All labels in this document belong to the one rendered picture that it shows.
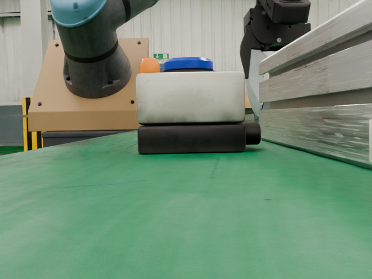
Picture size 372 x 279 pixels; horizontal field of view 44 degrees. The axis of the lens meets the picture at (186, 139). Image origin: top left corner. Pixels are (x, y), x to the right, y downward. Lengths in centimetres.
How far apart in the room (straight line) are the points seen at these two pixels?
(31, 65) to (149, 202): 673
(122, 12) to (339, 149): 74
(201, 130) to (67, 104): 71
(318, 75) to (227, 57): 1123
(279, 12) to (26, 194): 45
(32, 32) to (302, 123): 664
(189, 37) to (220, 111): 1129
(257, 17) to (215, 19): 1103
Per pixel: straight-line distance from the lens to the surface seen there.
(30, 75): 686
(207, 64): 37
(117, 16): 96
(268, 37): 65
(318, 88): 31
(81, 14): 91
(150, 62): 34
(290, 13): 58
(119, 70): 101
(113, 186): 19
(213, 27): 1168
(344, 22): 27
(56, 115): 102
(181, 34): 1168
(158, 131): 34
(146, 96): 34
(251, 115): 73
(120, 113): 99
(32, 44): 689
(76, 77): 101
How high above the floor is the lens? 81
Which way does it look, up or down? 3 degrees down
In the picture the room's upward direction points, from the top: 1 degrees counter-clockwise
